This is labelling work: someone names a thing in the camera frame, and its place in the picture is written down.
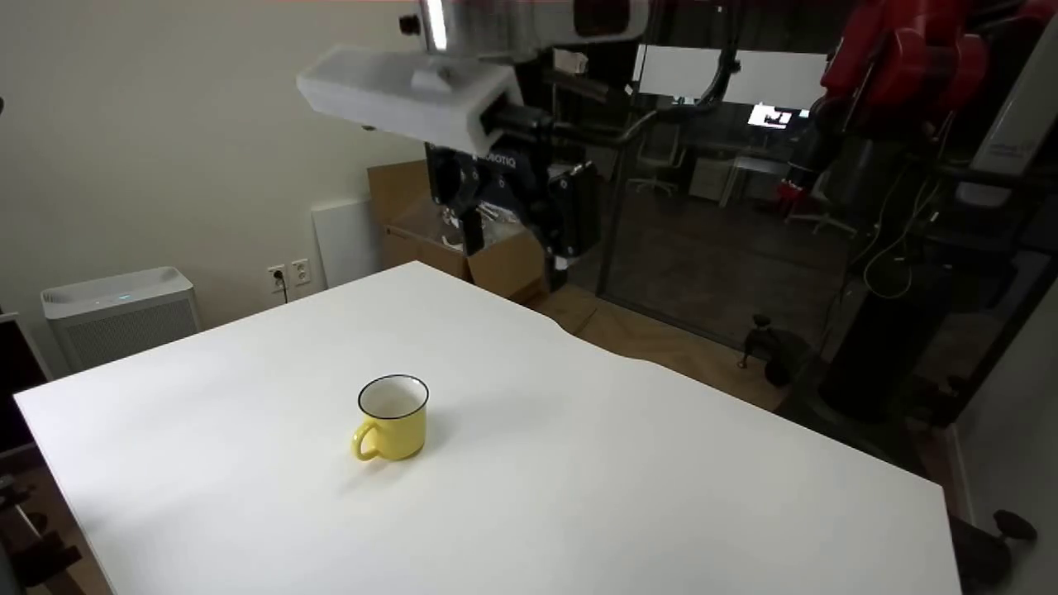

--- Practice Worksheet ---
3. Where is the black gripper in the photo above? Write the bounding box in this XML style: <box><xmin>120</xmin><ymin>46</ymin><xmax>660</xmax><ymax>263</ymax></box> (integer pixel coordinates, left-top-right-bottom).
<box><xmin>425</xmin><ymin>143</ymin><xmax>500</xmax><ymax>260</ymax></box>

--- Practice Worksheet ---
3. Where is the yellow enamel mug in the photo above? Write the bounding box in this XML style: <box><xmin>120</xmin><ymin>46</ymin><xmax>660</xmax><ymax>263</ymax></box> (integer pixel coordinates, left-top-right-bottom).
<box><xmin>350</xmin><ymin>370</ymin><xmax>432</xmax><ymax>467</ymax></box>

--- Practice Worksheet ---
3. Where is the open cardboard box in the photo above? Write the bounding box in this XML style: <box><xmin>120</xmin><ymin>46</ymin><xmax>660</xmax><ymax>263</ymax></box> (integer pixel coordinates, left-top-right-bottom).
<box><xmin>368</xmin><ymin>159</ymin><xmax>551</xmax><ymax>300</ymax></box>

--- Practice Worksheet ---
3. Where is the white flat panel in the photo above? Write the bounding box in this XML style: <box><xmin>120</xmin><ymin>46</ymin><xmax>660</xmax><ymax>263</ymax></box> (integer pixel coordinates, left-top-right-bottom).
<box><xmin>307</xmin><ymin>196</ymin><xmax>383</xmax><ymax>292</ymax></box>

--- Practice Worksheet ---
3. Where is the small lit monitor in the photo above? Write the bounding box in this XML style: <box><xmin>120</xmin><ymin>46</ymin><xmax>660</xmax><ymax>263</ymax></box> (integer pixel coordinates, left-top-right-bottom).
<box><xmin>745</xmin><ymin>98</ymin><xmax>816</xmax><ymax>134</ymax></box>

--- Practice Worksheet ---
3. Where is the small black floor object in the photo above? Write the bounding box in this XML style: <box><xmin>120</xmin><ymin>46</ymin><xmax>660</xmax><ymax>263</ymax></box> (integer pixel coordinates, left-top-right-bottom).
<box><xmin>739</xmin><ymin>312</ymin><xmax>816</xmax><ymax>390</ymax></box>

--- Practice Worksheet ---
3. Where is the large white monitor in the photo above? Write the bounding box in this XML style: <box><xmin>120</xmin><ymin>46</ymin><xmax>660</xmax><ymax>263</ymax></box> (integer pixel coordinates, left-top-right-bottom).
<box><xmin>630</xmin><ymin>40</ymin><xmax>834</xmax><ymax>116</ymax></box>

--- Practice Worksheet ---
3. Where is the white air purifier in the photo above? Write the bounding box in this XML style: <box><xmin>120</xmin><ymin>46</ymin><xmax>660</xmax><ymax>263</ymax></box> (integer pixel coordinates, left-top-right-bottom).
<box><xmin>36</xmin><ymin>263</ymin><xmax>204</xmax><ymax>374</ymax></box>

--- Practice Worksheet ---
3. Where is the dark side cabinet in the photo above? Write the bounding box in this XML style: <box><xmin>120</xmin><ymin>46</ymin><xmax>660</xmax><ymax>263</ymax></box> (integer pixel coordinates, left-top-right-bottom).
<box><xmin>0</xmin><ymin>312</ymin><xmax>54</xmax><ymax>455</ymax></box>

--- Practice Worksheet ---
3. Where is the red robot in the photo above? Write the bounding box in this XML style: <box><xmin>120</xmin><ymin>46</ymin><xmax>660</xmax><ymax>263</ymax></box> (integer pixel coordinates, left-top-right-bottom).
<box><xmin>816</xmin><ymin>0</ymin><xmax>1058</xmax><ymax>139</ymax></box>

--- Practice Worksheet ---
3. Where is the black caster wheel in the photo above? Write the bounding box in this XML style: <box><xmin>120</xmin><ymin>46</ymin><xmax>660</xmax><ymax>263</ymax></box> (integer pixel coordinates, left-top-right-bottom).
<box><xmin>949</xmin><ymin>505</ymin><xmax>1040</xmax><ymax>595</ymax></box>

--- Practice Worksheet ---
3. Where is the white wall outlet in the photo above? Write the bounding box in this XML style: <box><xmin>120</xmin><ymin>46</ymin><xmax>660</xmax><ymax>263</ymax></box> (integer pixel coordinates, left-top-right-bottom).
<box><xmin>263</xmin><ymin>256</ymin><xmax>318</xmax><ymax>298</ymax></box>

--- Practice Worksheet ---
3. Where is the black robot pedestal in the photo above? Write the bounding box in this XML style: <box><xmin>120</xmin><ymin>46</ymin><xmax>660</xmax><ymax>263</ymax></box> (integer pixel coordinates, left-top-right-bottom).
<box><xmin>810</xmin><ymin>128</ymin><xmax>1000</xmax><ymax>426</ymax></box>

